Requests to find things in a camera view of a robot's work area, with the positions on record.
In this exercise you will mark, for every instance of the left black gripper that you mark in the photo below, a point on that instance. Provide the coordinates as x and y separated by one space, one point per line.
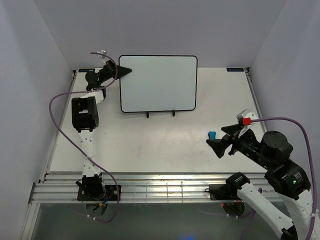
122 71

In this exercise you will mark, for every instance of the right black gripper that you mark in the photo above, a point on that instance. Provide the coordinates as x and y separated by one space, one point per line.
219 145

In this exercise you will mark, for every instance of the blue bone-shaped eraser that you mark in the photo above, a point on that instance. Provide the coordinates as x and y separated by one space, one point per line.
211 135

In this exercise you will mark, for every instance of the white whiteboard black frame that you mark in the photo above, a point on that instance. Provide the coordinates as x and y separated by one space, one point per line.
158 83

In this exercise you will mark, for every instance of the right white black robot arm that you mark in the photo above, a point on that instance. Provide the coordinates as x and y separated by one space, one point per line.
286 178

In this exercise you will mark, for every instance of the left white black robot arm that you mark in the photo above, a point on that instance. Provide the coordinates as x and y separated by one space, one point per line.
85 119

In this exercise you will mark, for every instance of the blue corner label left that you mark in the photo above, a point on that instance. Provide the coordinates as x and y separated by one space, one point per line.
85 70

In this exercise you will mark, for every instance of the blue corner label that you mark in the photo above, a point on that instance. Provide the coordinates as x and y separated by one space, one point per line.
234 69
85 70

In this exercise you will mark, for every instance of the blue corner label right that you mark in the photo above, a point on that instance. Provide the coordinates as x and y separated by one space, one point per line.
234 69

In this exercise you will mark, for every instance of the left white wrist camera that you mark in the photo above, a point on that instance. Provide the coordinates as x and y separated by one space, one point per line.
102 56

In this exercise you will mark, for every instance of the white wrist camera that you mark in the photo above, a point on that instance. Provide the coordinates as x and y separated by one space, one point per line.
102 56
245 119

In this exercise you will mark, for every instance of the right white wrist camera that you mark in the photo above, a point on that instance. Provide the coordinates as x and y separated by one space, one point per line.
245 119

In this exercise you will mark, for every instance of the black wire whiteboard stand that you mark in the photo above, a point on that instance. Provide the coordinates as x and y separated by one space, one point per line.
158 113

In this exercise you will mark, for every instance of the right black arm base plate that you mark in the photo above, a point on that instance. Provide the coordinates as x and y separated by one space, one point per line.
220 192

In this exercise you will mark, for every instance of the aluminium rail frame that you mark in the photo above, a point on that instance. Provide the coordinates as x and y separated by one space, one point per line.
136 188

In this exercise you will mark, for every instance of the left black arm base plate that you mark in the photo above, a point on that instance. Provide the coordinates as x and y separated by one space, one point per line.
110 192

